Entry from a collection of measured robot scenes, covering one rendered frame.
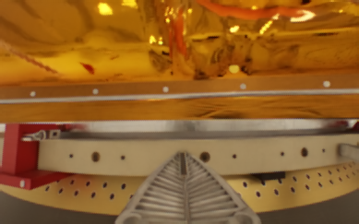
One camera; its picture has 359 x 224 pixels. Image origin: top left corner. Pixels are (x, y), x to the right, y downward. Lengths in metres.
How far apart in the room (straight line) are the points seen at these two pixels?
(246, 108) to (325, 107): 0.14
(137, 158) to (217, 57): 0.22
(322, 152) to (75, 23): 0.50
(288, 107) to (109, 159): 0.32
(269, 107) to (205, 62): 0.15
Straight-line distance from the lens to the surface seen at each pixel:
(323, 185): 0.37
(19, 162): 0.31
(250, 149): 0.22
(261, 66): 0.32
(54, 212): 0.33
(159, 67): 0.30
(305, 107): 0.35
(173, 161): 0.16
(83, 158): 0.25
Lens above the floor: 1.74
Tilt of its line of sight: 5 degrees up
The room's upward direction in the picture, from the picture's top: 1 degrees counter-clockwise
